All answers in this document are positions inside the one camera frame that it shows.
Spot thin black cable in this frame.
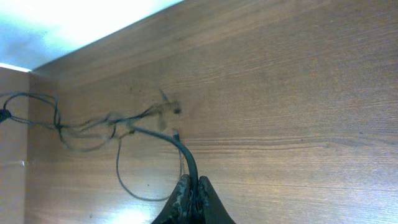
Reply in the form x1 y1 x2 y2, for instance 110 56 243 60
0 89 183 154

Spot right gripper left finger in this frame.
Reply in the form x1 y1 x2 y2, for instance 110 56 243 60
152 174 190 224

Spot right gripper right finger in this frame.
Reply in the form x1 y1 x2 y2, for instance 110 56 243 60
199 176 235 224

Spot black USB cable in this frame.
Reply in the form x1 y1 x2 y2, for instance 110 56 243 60
115 123 200 202

